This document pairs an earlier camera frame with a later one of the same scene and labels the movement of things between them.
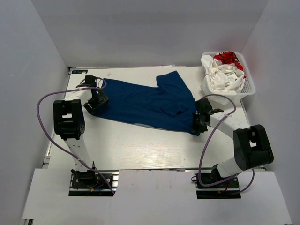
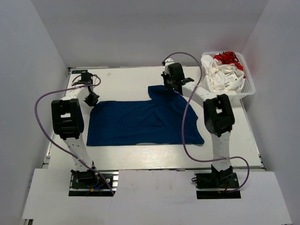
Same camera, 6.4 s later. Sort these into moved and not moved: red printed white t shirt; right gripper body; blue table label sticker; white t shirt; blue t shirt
Moved: blue t shirt; right gripper body
Not moved: red printed white t shirt; white t shirt; blue table label sticker
